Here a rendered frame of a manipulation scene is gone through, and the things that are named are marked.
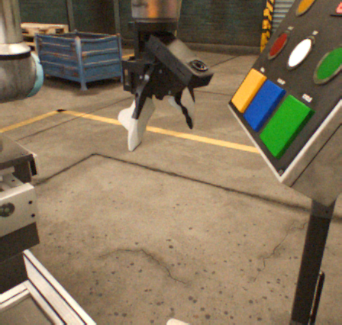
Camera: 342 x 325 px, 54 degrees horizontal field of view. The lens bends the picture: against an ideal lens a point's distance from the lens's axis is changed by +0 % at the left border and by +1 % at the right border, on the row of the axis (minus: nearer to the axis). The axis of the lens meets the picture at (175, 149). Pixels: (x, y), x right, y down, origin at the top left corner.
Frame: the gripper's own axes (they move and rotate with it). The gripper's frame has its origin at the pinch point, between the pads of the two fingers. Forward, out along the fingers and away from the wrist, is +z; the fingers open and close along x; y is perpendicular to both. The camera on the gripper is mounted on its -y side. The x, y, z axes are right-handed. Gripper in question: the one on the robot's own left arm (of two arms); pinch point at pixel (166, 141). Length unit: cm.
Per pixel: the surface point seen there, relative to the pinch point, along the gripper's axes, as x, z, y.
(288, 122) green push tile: -1.8, -8.3, -21.3
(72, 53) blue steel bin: -208, 44, 405
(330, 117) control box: 0.2, -10.7, -27.0
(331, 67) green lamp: -5.2, -15.3, -24.2
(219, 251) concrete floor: -74, 93, 39
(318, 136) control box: 1.0, -8.5, -26.4
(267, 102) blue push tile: -8.1, -8.3, -14.5
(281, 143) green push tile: 0.4, -6.0, -21.7
